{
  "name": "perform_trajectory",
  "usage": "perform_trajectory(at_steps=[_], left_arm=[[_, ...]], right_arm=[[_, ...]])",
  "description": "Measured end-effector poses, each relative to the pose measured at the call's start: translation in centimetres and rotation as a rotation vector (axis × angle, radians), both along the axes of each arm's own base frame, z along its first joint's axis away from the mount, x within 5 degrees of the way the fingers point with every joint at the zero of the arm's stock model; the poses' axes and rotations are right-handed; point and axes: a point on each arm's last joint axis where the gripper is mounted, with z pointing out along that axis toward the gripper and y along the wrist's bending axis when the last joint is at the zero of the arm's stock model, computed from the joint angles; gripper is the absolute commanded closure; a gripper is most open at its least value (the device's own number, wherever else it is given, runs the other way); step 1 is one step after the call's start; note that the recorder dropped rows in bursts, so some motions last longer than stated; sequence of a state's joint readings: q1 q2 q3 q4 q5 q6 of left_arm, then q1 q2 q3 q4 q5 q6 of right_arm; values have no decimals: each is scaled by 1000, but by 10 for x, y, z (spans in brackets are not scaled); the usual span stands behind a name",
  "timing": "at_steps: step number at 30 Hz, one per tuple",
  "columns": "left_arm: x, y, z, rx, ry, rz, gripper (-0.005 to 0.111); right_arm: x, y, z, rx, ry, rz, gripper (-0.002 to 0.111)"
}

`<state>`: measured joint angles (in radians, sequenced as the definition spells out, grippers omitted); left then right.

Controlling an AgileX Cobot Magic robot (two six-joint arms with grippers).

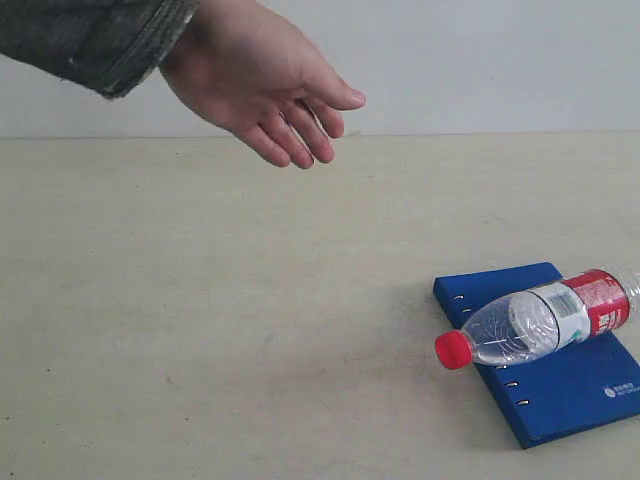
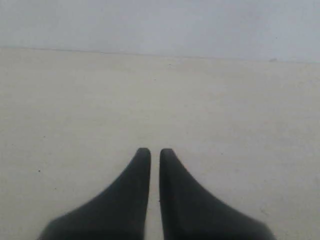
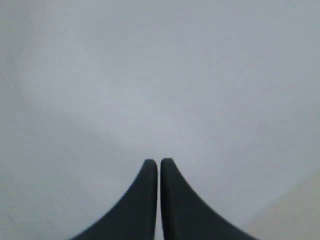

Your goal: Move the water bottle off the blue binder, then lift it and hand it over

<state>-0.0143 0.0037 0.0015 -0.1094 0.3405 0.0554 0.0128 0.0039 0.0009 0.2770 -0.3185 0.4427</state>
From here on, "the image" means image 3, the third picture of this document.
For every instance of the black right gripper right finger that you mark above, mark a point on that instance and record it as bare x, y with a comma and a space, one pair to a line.
185, 216

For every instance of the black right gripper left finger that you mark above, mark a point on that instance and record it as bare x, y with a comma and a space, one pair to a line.
134, 215

